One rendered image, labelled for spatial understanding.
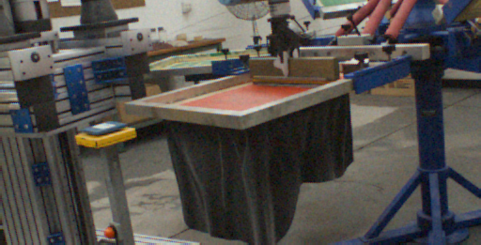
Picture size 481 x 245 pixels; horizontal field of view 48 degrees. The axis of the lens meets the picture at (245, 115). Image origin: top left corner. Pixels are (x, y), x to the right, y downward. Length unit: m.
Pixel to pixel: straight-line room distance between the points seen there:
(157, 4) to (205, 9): 0.67
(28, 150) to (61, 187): 0.19
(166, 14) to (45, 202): 4.21
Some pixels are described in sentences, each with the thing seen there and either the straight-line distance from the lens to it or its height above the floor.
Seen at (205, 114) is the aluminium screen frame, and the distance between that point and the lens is 1.50.
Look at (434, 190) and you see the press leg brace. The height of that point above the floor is 0.28.
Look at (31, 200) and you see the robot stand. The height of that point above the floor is 0.63.
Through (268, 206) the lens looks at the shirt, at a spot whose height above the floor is 0.68.
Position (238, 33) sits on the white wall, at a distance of 6.87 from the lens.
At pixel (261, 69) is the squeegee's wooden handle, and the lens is 2.02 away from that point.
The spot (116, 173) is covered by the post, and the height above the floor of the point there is 0.83.
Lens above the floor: 1.29
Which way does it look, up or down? 12 degrees down
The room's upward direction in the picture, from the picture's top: 8 degrees counter-clockwise
